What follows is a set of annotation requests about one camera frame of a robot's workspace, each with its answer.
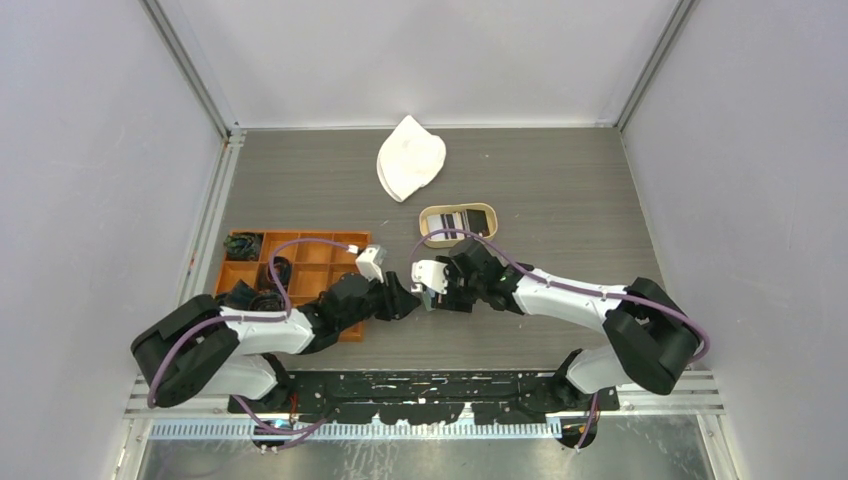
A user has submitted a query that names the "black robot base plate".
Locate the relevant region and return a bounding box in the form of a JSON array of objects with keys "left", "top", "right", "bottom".
[{"left": 228, "top": 370, "right": 620, "bottom": 425}]

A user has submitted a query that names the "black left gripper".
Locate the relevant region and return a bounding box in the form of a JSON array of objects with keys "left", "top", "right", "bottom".
[{"left": 338, "top": 270, "right": 420, "bottom": 332}]

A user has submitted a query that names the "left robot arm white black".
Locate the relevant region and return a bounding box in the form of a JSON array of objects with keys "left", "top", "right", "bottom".
[{"left": 130, "top": 272, "right": 422, "bottom": 413}]

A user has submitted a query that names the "aluminium frame rail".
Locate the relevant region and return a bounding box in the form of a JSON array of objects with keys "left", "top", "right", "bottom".
[{"left": 124, "top": 370, "right": 725, "bottom": 420}]

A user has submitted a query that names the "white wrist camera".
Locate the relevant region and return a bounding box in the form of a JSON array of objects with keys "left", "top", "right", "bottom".
[
  {"left": 355, "top": 245, "right": 387, "bottom": 283},
  {"left": 411, "top": 260, "right": 449, "bottom": 294}
]

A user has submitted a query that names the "silver credit card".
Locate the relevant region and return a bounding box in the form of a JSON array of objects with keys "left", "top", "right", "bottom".
[{"left": 426, "top": 214, "right": 449, "bottom": 241}]

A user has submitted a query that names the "beige oval card tray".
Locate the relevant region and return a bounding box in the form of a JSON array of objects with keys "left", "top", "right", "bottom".
[{"left": 419, "top": 203, "right": 498, "bottom": 249}]

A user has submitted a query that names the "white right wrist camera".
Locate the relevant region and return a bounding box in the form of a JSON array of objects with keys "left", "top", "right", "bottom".
[{"left": 411, "top": 260, "right": 449, "bottom": 294}]

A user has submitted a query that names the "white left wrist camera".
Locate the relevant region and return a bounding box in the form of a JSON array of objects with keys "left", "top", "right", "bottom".
[{"left": 355, "top": 245, "right": 387, "bottom": 283}]

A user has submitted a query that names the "white folded cloth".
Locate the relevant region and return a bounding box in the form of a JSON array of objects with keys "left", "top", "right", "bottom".
[{"left": 376, "top": 115, "right": 447, "bottom": 203}]

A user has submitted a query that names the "black red coiled strap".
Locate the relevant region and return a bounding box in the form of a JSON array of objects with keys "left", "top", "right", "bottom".
[{"left": 259, "top": 256, "right": 295, "bottom": 293}]

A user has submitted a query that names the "orange compartment organizer tray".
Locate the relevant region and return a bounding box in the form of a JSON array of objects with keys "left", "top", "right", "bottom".
[{"left": 213, "top": 230, "right": 372, "bottom": 310}]

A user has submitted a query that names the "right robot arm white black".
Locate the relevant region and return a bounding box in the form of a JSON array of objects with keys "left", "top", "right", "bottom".
[{"left": 411, "top": 238, "right": 707, "bottom": 411}]

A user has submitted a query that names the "dark coiled strap bundle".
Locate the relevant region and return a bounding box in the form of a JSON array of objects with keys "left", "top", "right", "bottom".
[{"left": 228, "top": 279, "right": 287, "bottom": 313}]

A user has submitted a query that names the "dark green coiled strap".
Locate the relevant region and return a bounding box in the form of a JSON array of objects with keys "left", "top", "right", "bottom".
[{"left": 223, "top": 232, "right": 265, "bottom": 262}]

